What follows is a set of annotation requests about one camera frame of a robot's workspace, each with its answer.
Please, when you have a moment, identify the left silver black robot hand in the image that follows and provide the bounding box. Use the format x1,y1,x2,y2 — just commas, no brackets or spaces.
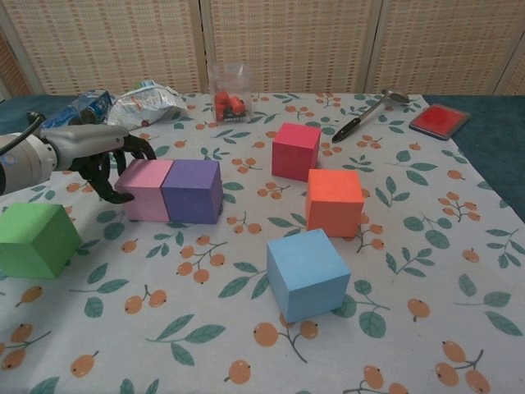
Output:
40,116,158,205

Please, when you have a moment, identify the pink foam cube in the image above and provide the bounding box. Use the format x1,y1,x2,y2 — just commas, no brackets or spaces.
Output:
114,158,176,223

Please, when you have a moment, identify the green foam cube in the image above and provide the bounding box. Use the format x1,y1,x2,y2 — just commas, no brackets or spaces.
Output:
0,203,82,280

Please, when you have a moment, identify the red foam cube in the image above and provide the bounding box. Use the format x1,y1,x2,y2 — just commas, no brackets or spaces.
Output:
272,121,322,182

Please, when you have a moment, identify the orange foam cube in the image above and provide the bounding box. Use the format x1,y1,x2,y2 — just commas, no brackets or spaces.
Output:
305,168,365,238

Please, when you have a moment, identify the blue cookie package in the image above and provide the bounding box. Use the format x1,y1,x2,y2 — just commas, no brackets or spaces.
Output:
40,90,114,132

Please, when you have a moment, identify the silver crumpled snack bag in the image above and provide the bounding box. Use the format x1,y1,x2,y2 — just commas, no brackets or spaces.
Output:
107,80,189,128

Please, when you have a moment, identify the purple foam cube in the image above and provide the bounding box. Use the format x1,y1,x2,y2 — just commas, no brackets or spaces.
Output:
161,158,224,225

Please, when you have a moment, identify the clear box with red pieces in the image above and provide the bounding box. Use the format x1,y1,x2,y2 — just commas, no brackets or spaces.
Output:
208,61,252,124

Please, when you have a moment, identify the bamboo folding screen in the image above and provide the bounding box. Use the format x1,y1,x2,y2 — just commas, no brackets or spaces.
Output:
0,0,525,99

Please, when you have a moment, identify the light blue foam cube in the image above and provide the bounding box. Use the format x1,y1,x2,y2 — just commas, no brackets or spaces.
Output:
266,228,352,324

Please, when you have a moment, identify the red ink pad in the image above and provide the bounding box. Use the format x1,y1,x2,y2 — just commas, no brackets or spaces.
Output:
409,103,469,143

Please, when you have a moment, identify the dark blue table cover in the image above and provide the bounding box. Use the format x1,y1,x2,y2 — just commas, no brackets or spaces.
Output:
0,94,525,218

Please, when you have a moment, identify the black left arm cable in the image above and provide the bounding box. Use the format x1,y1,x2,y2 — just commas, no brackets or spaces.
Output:
0,111,46,156

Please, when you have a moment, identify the metal ladle with black handle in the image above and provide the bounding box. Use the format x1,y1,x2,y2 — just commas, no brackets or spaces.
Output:
331,89,411,143

